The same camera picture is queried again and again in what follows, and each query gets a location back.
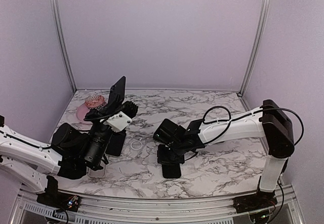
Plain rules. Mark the pink plate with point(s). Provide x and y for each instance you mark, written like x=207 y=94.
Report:
x=85 y=108

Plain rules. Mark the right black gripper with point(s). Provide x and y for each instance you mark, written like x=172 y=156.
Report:
x=162 y=158

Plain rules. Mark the clear magsafe phone case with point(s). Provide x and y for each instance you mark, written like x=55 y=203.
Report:
x=136 y=149

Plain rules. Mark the patterned red bowl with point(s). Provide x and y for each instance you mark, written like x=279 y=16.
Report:
x=94 y=101

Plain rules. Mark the aluminium frame post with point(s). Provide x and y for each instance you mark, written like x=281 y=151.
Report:
x=265 y=4
x=62 y=44

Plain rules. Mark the right aluminium frame post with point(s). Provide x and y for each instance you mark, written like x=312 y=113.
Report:
x=265 y=4

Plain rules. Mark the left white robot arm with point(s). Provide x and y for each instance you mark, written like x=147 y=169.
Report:
x=29 y=160

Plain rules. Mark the left aluminium frame post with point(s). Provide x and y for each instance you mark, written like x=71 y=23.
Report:
x=62 y=44

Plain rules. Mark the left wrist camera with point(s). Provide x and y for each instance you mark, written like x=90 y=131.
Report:
x=122 y=117

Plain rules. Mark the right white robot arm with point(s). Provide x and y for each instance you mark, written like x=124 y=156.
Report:
x=267 y=121

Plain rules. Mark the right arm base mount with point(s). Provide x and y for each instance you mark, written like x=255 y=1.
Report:
x=259 y=200

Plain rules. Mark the phone with white edge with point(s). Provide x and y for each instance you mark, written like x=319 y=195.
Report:
x=116 y=143

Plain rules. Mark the front aluminium rail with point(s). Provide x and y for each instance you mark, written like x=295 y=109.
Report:
x=102 y=209

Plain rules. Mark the black cased phone dual camera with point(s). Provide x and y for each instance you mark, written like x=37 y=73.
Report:
x=116 y=94

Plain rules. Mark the grey silicone phone case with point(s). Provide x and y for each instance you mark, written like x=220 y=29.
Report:
x=98 y=173

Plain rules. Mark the black phone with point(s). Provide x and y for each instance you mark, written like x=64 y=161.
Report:
x=171 y=171

